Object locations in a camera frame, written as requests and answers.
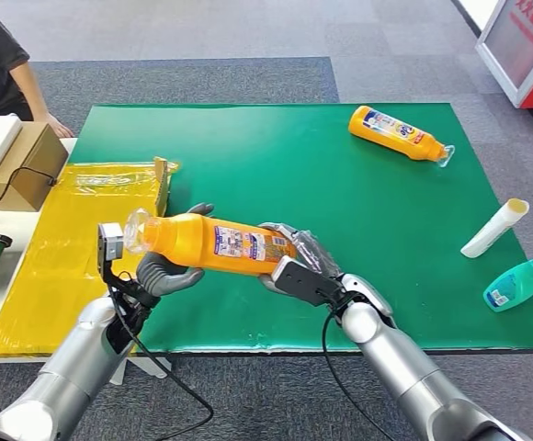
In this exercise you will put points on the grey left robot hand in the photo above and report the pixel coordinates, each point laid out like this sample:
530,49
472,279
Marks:
161,280

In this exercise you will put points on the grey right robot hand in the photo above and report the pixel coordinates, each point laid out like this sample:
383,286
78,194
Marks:
317,252

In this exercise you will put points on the orange bottle with clear cap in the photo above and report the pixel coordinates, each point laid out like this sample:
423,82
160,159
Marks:
202,243
390,131

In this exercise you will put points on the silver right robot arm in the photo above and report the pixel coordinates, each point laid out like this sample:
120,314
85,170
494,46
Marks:
404,365

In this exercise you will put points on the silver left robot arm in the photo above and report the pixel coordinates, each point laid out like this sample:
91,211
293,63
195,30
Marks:
73,371

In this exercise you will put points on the white tube bottle yellow end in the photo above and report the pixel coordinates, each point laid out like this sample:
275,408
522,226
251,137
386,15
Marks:
491,230

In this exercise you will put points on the teal plastic bottle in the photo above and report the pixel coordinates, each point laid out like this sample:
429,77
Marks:
519,285

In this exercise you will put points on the green table mat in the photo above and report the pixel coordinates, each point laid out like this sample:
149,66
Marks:
294,170

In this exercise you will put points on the yellow film covered cardboard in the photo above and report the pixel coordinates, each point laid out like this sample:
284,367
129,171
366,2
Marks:
55,255

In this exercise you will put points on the brown cardboard box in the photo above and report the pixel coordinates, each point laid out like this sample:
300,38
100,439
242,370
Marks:
32,173

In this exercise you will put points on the red and white sign cabinet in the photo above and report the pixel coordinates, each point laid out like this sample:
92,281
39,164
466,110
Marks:
524,48

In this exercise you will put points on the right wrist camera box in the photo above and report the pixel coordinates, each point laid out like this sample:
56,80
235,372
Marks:
303,281

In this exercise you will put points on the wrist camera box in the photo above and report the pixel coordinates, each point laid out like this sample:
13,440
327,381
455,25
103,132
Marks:
303,281
109,243

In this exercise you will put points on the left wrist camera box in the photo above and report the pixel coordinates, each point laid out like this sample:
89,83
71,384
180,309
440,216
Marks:
109,243

